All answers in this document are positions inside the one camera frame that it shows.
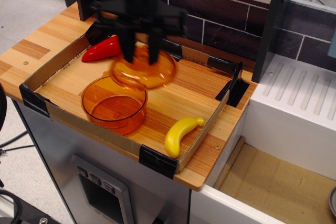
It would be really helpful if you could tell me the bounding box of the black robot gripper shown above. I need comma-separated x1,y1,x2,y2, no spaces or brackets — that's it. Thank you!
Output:
90,0,187,65

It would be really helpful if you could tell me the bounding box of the orange transparent pot lid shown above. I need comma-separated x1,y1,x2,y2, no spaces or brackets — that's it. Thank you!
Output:
110,46,177,89

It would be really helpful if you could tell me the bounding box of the orange transparent plastic pot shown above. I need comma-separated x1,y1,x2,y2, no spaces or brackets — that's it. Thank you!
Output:
81,71,148,136

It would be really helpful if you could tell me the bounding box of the red toy chili pepper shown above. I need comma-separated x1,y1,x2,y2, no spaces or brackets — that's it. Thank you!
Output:
81,36,122,62

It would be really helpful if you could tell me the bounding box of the cardboard fence with black tape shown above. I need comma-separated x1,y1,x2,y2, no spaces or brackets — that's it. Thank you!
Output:
19,15,250,180

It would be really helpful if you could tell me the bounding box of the yellow toy banana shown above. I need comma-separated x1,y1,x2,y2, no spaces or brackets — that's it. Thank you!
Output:
165,117,205,158

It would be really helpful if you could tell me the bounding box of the silver toy dishwasher front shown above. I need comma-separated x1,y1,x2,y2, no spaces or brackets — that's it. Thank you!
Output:
15,102,191,223

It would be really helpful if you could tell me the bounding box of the white toy sink unit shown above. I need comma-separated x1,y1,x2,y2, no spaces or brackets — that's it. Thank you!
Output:
190,56,335,223

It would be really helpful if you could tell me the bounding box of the grey plate edge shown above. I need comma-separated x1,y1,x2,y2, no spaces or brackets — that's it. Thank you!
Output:
329,187,336,217

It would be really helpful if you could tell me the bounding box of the black cable on floor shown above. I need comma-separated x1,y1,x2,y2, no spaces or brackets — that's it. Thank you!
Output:
0,131,35,156

